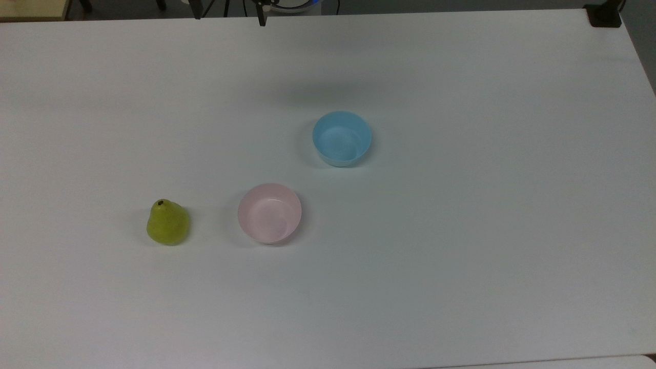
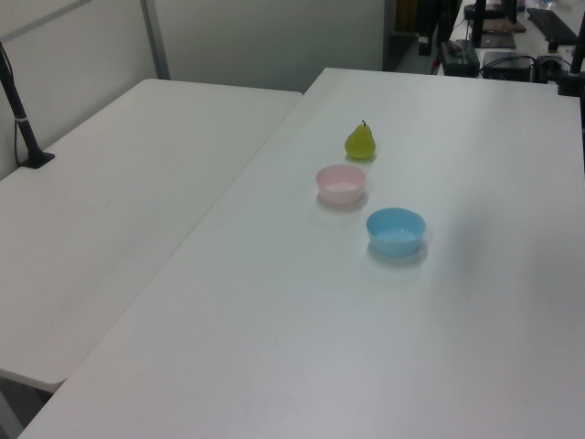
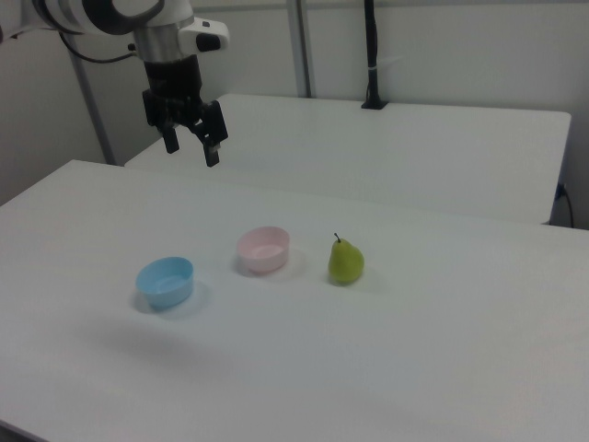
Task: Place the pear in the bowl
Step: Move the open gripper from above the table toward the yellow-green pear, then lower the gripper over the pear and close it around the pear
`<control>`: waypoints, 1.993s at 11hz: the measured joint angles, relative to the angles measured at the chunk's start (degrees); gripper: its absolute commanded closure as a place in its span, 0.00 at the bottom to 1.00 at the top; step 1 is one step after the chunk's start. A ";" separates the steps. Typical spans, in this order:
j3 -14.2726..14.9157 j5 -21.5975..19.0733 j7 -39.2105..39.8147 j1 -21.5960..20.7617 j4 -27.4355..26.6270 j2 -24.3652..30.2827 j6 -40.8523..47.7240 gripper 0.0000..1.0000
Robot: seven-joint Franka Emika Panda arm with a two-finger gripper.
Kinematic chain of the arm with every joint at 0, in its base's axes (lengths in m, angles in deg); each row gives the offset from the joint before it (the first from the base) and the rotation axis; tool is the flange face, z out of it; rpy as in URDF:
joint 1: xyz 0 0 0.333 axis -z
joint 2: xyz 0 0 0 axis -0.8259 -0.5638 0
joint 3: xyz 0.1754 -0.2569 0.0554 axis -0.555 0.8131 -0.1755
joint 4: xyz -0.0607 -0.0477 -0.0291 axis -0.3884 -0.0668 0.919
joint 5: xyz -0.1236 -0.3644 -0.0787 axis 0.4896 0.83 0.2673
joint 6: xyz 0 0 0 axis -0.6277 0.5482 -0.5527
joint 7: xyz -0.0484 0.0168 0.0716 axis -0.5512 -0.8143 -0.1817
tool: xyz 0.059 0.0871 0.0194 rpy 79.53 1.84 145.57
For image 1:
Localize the white robot base blue ring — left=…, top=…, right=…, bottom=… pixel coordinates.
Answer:
left=268, top=0, right=322, bottom=14

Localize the light wooden table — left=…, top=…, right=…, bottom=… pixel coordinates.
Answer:
left=0, top=0, right=71, bottom=22

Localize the black table clamp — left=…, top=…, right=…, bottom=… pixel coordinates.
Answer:
left=584, top=0, right=627, bottom=28

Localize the green pear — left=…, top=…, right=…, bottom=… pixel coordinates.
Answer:
left=147, top=199, right=190, bottom=246

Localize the pink plastic bowl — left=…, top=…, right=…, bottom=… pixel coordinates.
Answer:
left=237, top=183, right=302, bottom=245

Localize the light blue plastic bowl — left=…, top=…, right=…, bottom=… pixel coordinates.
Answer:
left=312, top=111, right=372, bottom=168

